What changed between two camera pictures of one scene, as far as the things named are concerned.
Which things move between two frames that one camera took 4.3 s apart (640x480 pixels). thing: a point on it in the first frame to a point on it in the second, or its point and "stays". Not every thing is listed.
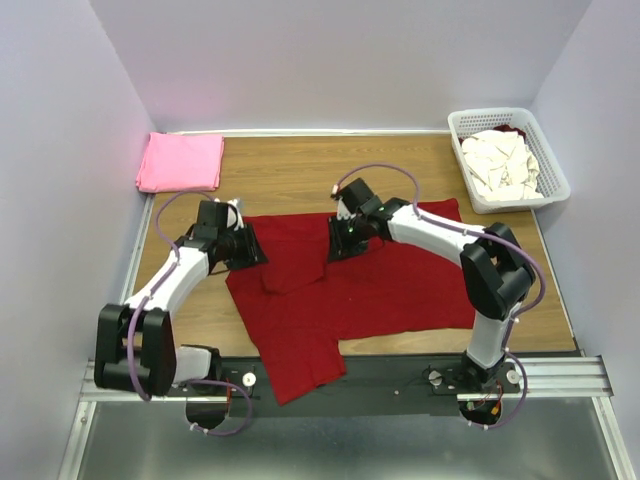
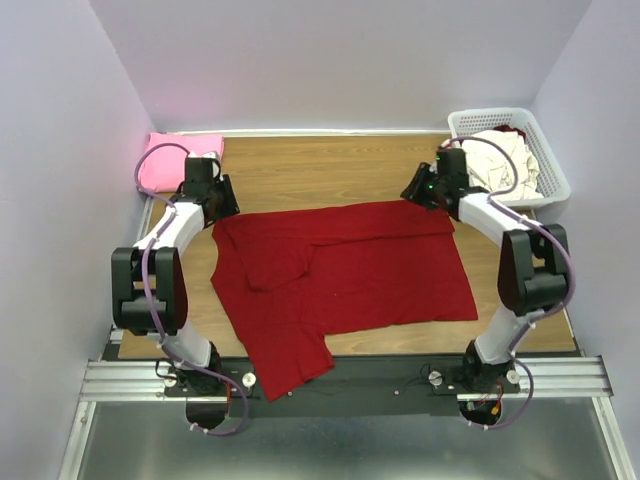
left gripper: [253, 253] to [230, 207]
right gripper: [338, 247] to [416, 188]
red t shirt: [297, 309] stays
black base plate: [372, 387] stays
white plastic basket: [551, 182] stays
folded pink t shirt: [176, 162] stays
